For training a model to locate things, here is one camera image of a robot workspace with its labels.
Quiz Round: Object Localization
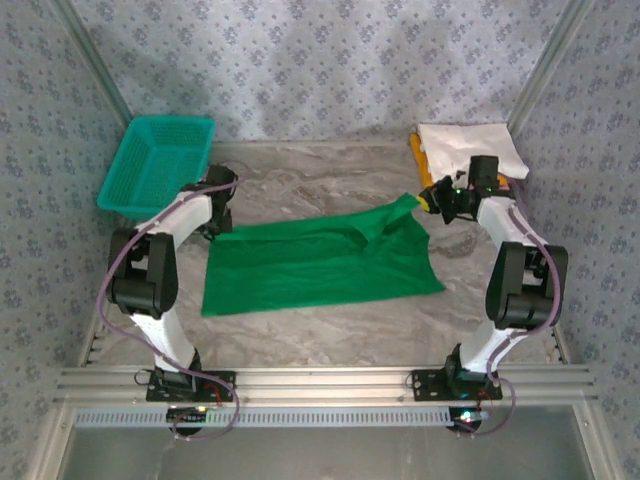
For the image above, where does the grey slotted cable duct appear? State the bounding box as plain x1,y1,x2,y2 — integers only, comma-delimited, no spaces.
74,407,451,429

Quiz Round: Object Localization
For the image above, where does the aluminium mounting rail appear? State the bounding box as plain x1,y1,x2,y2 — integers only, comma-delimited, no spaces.
54,364,599,406

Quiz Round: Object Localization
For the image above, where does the teal plastic basket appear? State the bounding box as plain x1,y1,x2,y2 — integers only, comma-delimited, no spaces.
96,116,217,221

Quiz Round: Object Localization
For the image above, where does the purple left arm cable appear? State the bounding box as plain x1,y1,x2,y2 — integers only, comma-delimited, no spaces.
97,177,241,442

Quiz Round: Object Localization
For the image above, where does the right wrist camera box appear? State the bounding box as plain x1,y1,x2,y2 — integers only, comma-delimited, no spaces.
424,177,452,202

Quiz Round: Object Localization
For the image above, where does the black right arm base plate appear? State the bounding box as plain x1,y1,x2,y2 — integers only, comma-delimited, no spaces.
410,369,503,402

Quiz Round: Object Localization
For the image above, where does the aluminium frame post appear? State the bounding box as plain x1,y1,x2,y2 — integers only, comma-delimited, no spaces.
52,0,136,126

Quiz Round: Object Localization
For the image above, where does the white folded t-shirt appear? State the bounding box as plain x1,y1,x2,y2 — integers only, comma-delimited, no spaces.
417,122,530,181

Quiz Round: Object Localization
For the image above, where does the green t-shirt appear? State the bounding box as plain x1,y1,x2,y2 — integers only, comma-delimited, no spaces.
200,192,447,317

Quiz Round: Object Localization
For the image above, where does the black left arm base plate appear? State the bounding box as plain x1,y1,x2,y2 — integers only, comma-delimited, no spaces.
145,370,237,404

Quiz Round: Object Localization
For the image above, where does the orange folded t-shirt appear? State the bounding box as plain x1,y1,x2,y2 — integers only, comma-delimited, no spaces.
408,132,512,190

